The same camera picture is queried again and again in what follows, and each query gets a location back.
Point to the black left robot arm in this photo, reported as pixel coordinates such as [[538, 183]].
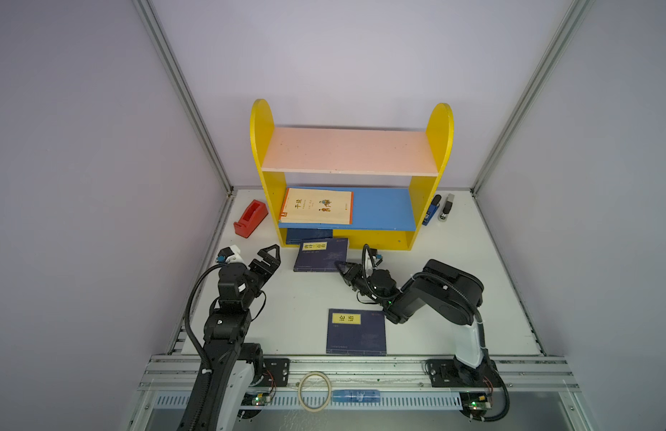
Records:
[[228, 365]]

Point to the small dark blue poetry book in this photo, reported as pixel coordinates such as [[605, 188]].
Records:
[[321, 255]]

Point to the masking tape roll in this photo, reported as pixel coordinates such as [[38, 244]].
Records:
[[314, 392]]

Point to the blue label strip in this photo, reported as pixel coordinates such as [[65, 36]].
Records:
[[356, 396]]

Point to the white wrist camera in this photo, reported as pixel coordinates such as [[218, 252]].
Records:
[[230, 254], [371, 259]]

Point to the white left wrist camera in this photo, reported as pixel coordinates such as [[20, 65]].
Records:
[[230, 254]]

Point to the yellow blue pink bookshelf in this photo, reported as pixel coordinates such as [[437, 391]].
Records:
[[382, 216]]

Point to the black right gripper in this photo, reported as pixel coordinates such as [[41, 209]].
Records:
[[355, 271]]

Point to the red tape dispenser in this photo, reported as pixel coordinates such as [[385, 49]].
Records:
[[251, 218]]

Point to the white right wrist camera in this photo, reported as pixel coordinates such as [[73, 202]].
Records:
[[371, 259]]

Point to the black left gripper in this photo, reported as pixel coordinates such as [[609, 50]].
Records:
[[266, 268]]

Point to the large dark blue book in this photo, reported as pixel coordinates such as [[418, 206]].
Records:
[[358, 333]]

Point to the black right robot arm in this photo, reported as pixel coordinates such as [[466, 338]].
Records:
[[453, 293]]

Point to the red-edged beige reading book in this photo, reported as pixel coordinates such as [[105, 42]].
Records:
[[315, 206]]

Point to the blue stapler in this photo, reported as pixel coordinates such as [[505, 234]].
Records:
[[433, 207]]

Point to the grey black stapler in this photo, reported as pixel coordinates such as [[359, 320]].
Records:
[[447, 207]]

